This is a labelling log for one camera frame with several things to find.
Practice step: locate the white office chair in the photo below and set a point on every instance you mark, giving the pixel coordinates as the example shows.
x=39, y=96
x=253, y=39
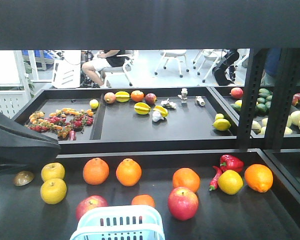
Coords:
x=178, y=55

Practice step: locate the yellow lemon front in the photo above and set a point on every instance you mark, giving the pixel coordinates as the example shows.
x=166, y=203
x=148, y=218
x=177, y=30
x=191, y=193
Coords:
x=222, y=124

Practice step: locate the orange near tray edge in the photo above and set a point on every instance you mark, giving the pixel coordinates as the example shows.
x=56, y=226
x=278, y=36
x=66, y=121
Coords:
x=259, y=177

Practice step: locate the yellow pear lower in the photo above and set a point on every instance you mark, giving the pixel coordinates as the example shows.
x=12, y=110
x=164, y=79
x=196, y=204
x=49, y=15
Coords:
x=53, y=191

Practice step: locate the yellow orange citrus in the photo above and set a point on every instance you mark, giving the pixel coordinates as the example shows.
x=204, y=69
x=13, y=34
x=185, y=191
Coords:
x=230, y=182

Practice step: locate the pink red apple middle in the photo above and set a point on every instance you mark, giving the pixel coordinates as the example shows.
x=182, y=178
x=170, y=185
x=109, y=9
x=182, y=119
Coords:
x=182, y=203

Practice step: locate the green potted plant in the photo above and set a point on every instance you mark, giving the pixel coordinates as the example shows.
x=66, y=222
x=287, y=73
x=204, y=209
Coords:
x=28, y=71

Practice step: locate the pink red apple left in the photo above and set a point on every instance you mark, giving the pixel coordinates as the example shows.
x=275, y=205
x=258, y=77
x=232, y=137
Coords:
x=89, y=203

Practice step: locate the white garlic bulb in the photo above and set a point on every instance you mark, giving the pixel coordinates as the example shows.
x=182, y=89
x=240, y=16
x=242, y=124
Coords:
x=157, y=116

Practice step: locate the red chili pepper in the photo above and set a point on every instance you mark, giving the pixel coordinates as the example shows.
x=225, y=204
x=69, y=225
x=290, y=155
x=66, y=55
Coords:
x=213, y=185

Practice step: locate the knobbed orange right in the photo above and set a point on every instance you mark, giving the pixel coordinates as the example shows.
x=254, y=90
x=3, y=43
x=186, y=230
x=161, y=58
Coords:
x=128, y=172

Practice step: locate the yellow star fruit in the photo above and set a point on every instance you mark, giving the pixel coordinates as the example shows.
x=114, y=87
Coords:
x=142, y=108

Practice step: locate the red bell pepper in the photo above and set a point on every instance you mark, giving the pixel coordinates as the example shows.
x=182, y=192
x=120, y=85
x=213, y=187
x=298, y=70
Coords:
x=230, y=162

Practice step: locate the pink red apple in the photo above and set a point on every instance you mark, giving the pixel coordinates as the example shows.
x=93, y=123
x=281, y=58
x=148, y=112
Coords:
x=182, y=203
x=89, y=203

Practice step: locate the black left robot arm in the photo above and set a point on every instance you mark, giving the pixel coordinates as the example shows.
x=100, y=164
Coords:
x=20, y=146

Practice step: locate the orange beside middle apple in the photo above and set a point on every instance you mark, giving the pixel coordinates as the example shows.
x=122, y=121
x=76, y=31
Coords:
x=187, y=178

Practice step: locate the knobbed orange left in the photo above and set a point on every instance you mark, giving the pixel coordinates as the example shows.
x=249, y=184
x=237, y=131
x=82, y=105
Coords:
x=95, y=171

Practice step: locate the pile of small tomatoes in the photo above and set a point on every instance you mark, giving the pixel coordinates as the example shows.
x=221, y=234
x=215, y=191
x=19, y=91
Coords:
x=66, y=123

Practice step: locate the knobbed orange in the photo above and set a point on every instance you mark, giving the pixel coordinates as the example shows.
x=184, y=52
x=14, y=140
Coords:
x=95, y=171
x=128, y=172

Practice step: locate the yellow pear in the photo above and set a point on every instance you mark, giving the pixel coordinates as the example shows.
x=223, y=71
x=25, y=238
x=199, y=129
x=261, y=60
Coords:
x=53, y=191
x=52, y=170

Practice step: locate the light blue plastic basket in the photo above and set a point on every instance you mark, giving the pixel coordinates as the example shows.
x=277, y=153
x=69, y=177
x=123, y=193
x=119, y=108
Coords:
x=126, y=222

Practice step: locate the small orange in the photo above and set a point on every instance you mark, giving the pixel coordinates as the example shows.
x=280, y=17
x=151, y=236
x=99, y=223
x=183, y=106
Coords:
x=143, y=199

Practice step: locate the brown mushroom cap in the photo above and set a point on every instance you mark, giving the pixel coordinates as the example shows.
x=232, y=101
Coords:
x=23, y=178

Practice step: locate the yellow pear upper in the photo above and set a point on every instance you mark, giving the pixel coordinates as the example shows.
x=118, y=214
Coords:
x=52, y=170

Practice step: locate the seated person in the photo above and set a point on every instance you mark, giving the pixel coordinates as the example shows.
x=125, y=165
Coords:
x=104, y=59

